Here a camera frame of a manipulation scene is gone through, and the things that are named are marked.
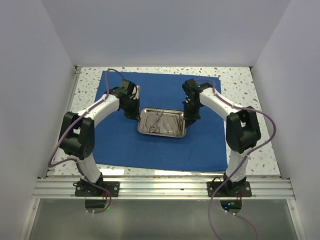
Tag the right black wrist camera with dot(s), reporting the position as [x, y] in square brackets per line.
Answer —
[191, 88]

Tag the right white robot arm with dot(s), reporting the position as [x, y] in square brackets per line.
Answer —
[242, 127]

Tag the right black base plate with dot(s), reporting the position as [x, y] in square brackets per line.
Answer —
[241, 188]

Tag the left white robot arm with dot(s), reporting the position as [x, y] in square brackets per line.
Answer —
[77, 133]

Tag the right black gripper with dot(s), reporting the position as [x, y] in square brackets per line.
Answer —
[190, 118]

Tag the steel surgical scissors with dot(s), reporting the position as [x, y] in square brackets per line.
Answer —
[157, 122]

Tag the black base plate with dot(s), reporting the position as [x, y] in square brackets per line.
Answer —
[241, 188]
[99, 189]

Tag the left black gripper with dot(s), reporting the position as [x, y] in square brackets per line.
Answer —
[134, 114]

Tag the steel pointed tweezers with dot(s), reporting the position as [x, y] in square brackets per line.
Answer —
[175, 125]
[179, 125]

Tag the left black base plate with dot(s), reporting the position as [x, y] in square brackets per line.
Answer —
[99, 189]

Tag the steel instrument tray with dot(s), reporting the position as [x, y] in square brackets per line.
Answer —
[151, 122]

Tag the aluminium mounting rail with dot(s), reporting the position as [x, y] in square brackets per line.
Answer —
[181, 187]

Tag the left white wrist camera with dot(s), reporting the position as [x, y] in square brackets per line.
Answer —
[136, 92]

